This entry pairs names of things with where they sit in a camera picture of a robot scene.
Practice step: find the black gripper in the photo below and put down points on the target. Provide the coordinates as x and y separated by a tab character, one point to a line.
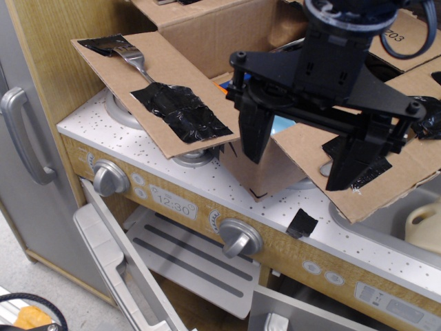
324	84

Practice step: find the large cardboard box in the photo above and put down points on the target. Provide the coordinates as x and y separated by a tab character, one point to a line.
191	47

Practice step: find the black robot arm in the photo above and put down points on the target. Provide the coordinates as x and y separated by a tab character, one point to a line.
368	17

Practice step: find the light blue bowl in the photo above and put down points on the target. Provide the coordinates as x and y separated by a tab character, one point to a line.
280	123

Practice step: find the black tape on knife tip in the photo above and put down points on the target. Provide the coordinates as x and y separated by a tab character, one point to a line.
351	173

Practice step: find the loose black tape piece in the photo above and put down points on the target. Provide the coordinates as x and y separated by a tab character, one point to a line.
302	225

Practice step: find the toy kitchen stove unit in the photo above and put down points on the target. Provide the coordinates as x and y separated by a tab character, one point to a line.
141	202

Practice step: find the small front silver burner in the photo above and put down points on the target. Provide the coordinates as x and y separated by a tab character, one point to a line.
194	159

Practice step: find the right silver stove knob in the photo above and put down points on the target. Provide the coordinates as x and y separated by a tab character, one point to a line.
239	238

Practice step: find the silver stove knob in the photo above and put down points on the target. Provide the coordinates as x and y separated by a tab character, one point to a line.
109	178
239	238

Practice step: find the grey toy sink basin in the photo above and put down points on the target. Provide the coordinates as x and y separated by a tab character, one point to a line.
386	226

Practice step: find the crumpled black tape on knife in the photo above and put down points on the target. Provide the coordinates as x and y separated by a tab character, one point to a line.
429	127

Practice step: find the cream ceramic pitcher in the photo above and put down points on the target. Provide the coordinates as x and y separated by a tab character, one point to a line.
422	227

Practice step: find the white oven rack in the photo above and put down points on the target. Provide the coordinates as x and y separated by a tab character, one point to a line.
193	261

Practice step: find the grey dishwasher door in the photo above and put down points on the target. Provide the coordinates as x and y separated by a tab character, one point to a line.
299	313

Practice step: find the left rear stove burner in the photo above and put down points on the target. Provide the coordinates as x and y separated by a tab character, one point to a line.
119	113

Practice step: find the silver metal fork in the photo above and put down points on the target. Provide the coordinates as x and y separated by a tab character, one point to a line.
134	57

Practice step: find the left silver stove knob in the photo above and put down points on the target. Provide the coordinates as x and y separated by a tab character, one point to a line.
109	178

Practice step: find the black tape on fork tines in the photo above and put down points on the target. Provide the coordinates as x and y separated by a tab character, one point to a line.
105	45

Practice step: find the open grey oven door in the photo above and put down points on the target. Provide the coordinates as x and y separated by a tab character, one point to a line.
129	281

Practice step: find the grey toy fridge door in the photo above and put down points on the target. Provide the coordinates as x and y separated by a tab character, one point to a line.
36	197

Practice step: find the orange object bottom left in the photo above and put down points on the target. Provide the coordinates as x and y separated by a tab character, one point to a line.
31	317

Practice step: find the black tape on fork handle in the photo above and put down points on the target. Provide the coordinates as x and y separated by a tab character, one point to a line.
184	112

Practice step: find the silver fridge handle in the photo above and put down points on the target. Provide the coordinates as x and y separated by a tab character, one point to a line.
12	103

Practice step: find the aluminium frame rail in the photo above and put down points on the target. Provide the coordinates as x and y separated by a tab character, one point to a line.
10	311

